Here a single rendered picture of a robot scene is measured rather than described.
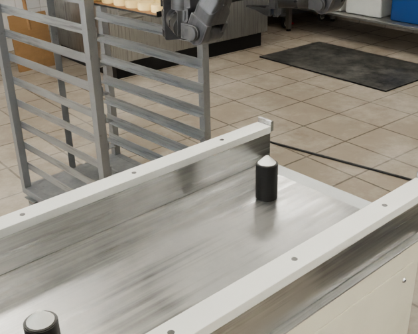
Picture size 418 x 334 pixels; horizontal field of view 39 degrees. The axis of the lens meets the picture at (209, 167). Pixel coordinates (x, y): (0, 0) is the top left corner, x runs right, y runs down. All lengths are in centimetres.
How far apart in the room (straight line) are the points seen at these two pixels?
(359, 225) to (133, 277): 27
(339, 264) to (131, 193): 30
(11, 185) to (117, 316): 231
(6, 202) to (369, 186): 163
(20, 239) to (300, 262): 34
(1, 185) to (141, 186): 217
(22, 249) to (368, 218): 41
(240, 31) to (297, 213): 418
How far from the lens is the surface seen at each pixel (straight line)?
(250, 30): 505
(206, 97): 216
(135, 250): 77
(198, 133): 223
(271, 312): 62
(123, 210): 82
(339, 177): 286
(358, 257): 72
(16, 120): 245
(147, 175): 82
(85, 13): 180
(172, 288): 70
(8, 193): 288
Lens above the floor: 126
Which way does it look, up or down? 25 degrees down
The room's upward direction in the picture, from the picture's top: 2 degrees counter-clockwise
